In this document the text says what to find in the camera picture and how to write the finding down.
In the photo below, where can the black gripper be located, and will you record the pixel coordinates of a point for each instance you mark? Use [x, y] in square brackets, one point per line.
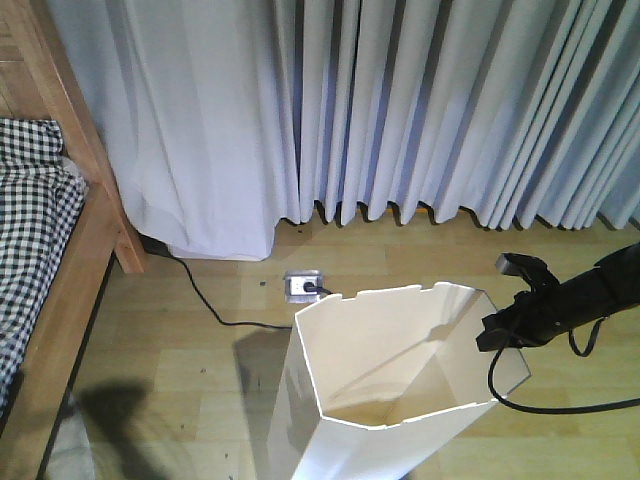
[520, 325]

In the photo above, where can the white plastic trash bin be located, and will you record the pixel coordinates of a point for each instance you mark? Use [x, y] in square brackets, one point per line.
[374, 384]

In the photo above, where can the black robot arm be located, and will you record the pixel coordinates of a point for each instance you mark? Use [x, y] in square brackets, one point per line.
[551, 308]

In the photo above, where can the floor power outlet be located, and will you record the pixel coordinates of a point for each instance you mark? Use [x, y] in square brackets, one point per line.
[301, 286]

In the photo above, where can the light grey curtain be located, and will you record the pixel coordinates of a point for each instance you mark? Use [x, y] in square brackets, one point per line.
[221, 118]

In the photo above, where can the round grey floor rug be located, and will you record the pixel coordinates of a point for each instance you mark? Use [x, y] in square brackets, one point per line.
[71, 455]

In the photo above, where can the black white checkered bedding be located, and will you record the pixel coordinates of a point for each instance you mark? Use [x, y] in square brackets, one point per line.
[42, 195]

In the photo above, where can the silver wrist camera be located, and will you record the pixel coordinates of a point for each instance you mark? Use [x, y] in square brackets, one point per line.
[532, 270]

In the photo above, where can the wooden bed frame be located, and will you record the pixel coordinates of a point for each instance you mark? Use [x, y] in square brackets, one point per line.
[37, 82]

